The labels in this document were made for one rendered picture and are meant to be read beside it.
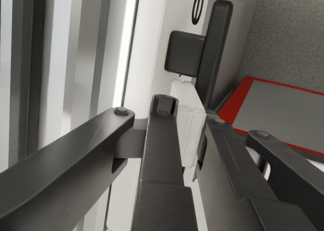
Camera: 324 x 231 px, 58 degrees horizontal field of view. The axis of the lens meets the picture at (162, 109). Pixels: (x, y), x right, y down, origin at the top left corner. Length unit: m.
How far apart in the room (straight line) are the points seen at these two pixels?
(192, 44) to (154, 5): 0.03
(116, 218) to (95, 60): 0.13
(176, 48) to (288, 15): 0.92
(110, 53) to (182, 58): 0.05
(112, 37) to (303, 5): 0.98
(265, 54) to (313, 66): 0.16
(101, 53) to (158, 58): 0.04
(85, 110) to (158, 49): 0.06
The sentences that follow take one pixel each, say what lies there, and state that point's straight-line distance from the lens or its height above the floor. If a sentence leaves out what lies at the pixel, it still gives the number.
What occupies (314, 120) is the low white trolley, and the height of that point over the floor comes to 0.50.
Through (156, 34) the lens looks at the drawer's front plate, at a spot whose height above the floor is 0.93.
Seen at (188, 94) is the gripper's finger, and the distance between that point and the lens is 0.16.
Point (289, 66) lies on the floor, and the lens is 1.11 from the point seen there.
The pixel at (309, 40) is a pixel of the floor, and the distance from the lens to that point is 1.11.
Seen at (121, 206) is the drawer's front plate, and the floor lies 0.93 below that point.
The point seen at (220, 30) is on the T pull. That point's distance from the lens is 0.19.
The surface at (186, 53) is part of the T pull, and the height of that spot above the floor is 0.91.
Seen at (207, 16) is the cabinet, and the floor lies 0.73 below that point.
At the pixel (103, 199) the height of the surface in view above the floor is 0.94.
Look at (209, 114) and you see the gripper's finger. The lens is 0.16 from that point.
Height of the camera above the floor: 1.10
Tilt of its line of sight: 66 degrees down
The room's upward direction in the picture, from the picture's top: 122 degrees counter-clockwise
